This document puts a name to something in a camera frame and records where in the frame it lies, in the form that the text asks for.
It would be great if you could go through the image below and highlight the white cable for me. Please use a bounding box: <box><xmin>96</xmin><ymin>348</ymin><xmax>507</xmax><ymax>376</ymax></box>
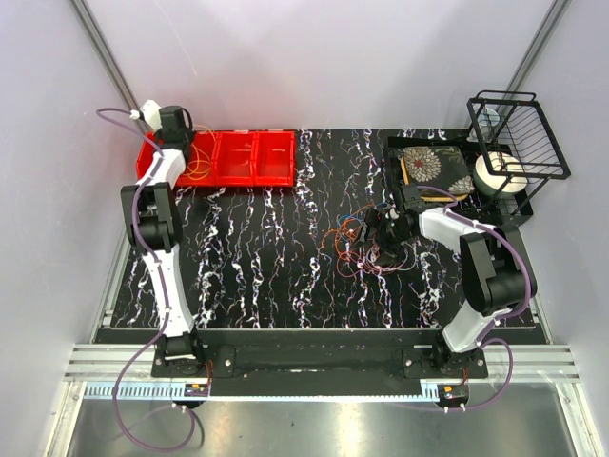
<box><xmin>365</xmin><ymin>247</ymin><xmax>405</xmax><ymax>272</ymax></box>

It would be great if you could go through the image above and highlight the black wire dish rack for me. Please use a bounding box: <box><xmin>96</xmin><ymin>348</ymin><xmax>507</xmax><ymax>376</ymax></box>
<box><xmin>466</xmin><ymin>90</ymin><xmax>571</xmax><ymax>205</ymax></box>

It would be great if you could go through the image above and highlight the brown cable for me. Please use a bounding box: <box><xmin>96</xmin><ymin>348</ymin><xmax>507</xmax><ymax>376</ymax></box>
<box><xmin>375</xmin><ymin>232</ymin><xmax>420</xmax><ymax>272</ymax></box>

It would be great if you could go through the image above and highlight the yellow cable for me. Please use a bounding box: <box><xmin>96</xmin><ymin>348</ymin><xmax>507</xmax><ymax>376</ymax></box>
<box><xmin>184</xmin><ymin>124</ymin><xmax>215</xmax><ymax>181</ymax></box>

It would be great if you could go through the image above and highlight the red storage bin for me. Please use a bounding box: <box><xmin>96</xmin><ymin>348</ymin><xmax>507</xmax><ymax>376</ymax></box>
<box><xmin>136</xmin><ymin>132</ymin><xmax>187</xmax><ymax>189</ymax></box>
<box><xmin>214</xmin><ymin>131</ymin><xmax>256</xmax><ymax>187</ymax></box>
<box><xmin>253</xmin><ymin>130</ymin><xmax>296</xmax><ymax>188</ymax></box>
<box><xmin>176</xmin><ymin>131</ymin><xmax>220</xmax><ymax>188</ymax></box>

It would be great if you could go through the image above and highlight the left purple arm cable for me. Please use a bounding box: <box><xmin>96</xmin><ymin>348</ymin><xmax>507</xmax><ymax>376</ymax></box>
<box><xmin>96</xmin><ymin>108</ymin><xmax>205</xmax><ymax>453</ymax></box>

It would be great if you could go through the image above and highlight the glass cup in rack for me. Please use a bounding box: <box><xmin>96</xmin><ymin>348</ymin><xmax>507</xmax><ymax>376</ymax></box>
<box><xmin>477</xmin><ymin>107</ymin><xmax>501</xmax><ymax>143</ymax></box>

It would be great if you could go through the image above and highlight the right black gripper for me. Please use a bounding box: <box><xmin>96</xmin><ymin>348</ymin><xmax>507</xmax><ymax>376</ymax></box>
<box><xmin>349</xmin><ymin>209</ymin><xmax>414</xmax><ymax>267</ymax></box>

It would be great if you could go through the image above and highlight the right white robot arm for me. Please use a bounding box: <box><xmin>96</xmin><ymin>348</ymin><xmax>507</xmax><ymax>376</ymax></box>
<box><xmin>351</xmin><ymin>184</ymin><xmax>537</xmax><ymax>378</ymax></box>

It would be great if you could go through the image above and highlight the white green bowl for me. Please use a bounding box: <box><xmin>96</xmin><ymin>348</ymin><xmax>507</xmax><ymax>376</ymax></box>
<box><xmin>473</xmin><ymin>151</ymin><xmax>528</xmax><ymax>198</ymax></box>

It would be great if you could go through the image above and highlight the orange cable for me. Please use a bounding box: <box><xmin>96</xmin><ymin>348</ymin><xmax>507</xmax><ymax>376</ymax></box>
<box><xmin>319</xmin><ymin>211</ymin><xmax>377</xmax><ymax>277</ymax></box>

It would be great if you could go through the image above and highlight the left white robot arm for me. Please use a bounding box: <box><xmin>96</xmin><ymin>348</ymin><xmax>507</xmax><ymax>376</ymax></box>
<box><xmin>120</xmin><ymin>100</ymin><xmax>206</xmax><ymax>377</ymax></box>

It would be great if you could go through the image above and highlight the floral square plate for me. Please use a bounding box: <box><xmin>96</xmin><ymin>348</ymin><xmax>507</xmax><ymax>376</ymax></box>
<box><xmin>401</xmin><ymin>146</ymin><xmax>475</xmax><ymax>202</ymax></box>

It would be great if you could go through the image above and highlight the aluminium frame rail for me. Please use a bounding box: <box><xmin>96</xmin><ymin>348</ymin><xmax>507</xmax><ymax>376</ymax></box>
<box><xmin>64</xmin><ymin>345</ymin><xmax>158</xmax><ymax>380</ymax></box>

